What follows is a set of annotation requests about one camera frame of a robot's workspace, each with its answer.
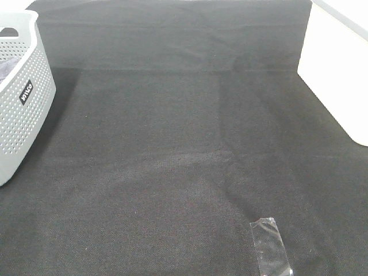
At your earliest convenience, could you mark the white plastic storage box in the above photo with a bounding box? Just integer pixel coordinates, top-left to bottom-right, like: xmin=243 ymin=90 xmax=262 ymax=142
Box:
xmin=297 ymin=1 xmax=367 ymax=146

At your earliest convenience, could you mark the grey perforated laundry basket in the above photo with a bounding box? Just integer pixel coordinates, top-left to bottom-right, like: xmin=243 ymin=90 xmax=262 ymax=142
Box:
xmin=1 ymin=10 xmax=56 ymax=185

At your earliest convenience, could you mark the grey cloth in basket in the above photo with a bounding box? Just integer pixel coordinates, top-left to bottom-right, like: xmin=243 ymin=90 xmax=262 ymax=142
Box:
xmin=0 ymin=57 xmax=20 ymax=83

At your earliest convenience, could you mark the clear tape strip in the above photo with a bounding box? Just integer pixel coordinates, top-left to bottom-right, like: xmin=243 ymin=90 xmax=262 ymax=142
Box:
xmin=250 ymin=217 xmax=294 ymax=276

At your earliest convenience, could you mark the black table cloth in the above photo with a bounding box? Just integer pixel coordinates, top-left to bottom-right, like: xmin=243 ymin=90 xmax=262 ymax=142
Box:
xmin=1 ymin=1 xmax=367 ymax=275

